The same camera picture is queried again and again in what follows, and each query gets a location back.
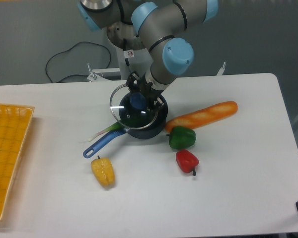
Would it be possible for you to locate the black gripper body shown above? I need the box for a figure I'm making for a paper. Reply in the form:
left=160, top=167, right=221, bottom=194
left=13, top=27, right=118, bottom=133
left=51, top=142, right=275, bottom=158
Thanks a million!
left=137, top=71, right=168, bottom=104

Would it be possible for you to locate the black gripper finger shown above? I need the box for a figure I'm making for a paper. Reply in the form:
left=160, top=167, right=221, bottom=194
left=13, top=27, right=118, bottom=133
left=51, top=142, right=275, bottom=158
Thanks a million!
left=147, top=96, right=165, bottom=112
left=126, top=71, right=140, bottom=93

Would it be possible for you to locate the glass pot lid blue knob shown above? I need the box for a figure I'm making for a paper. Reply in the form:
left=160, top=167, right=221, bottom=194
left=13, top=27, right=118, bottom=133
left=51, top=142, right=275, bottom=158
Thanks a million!
left=109, top=83, right=162, bottom=130

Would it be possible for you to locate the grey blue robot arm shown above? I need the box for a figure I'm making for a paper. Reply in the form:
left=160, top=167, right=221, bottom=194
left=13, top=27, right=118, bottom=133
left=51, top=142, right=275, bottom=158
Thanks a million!
left=77, top=0, right=219, bottom=106

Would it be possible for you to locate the dark blue saucepan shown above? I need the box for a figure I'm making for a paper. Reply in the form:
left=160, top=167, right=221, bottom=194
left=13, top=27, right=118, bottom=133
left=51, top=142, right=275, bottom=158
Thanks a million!
left=83, top=100, right=168, bottom=159

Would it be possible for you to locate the green bell pepper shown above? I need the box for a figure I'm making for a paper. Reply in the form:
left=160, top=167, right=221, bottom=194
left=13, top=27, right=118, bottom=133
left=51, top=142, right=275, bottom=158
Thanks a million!
left=168, top=126, right=196, bottom=150

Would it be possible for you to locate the green onion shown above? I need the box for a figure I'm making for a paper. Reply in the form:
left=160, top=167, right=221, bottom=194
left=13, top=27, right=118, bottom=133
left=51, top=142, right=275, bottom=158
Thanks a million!
left=77, top=119, right=140, bottom=143

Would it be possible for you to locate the orange baguette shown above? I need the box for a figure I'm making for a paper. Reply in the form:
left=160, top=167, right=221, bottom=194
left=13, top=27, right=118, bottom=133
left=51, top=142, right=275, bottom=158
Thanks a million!
left=164, top=101, right=238, bottom=132

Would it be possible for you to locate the red bell pepper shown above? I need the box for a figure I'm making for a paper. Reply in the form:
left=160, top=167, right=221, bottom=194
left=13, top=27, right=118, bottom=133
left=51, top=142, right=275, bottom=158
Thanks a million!
left=176, top=149, right=199, bottom=176

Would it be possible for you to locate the yellow bell pepper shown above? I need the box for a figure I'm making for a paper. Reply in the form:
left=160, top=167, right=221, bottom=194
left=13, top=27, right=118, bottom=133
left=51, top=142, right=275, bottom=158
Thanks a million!
left=90, top=156, right=115, bottom=189

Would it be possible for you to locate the yellow woven basket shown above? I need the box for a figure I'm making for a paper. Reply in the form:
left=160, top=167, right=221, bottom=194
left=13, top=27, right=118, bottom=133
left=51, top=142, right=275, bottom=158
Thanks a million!
left=0, top=103, right=35, bottom=221

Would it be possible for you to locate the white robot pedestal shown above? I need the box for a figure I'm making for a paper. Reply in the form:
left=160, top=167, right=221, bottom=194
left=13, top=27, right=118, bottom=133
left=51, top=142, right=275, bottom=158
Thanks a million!
left=106, top=21, right=155, bottom=80

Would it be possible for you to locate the white metal base frame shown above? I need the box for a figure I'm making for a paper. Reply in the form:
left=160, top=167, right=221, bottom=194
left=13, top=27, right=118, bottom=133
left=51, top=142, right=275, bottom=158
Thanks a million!
left=87, top=61, right=226, bottom=84

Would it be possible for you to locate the black cable on floor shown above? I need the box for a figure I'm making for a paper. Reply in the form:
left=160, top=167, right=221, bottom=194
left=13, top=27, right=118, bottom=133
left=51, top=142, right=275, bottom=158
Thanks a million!
left=45, top=41, right=112, bottom=83

